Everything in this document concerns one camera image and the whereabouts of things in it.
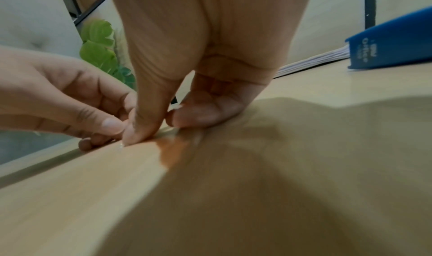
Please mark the stack of white papers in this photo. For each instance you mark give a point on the stack of white papers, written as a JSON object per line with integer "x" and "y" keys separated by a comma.
{"x": 314, "y": 61}

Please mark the beige tufted sofa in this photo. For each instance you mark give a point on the beige tufted sofa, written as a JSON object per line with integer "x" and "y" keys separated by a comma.
{"x": 33, "y": 20}

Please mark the black metal frame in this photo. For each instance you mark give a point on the black metal frame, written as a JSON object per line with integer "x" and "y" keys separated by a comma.
{"x": 79, "y": 7}

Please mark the blue binder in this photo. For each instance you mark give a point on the blue binder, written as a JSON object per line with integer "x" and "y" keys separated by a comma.
{"x": 395, "y": 41}

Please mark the brown paper envelope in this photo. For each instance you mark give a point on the brown paper envelope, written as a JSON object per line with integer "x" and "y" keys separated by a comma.
{"x": 270, "y": 183}

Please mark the person's left hand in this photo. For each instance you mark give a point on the person's left hand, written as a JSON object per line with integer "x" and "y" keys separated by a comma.
{"x": 50, "y": 89}

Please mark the black metal pole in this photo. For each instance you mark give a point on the black metal pole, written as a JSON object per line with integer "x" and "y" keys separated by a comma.
{"x": 370, "y": 4}

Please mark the person's right hand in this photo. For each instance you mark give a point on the person's right hand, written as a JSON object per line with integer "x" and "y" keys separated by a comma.
{"x": 202, "y": 31}

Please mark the green leafy plant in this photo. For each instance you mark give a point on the green leafy plant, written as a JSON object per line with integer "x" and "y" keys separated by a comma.
{"x": 99, "y": 49}

